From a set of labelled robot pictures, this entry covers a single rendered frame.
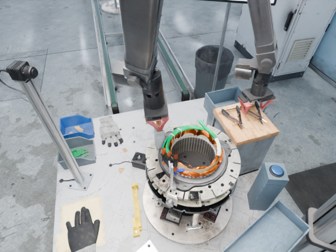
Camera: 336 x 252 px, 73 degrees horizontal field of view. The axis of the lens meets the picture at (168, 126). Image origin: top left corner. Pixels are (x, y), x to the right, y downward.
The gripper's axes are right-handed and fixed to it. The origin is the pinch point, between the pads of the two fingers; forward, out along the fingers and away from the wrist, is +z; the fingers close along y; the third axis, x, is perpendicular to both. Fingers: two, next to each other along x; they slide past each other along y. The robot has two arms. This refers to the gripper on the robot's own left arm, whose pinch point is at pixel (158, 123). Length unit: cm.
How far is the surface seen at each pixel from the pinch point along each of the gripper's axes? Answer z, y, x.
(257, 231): 19.4, 30.8, 24.4
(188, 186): 10.7, 17.5, 6.3
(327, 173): 134, -33, 135
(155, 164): 10.8, 8.2, -3.0
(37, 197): 113, -40, -108
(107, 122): 41, -42, -31
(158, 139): 5.6, 2.0, -1.0
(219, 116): 17.3, -14.0, 24.6
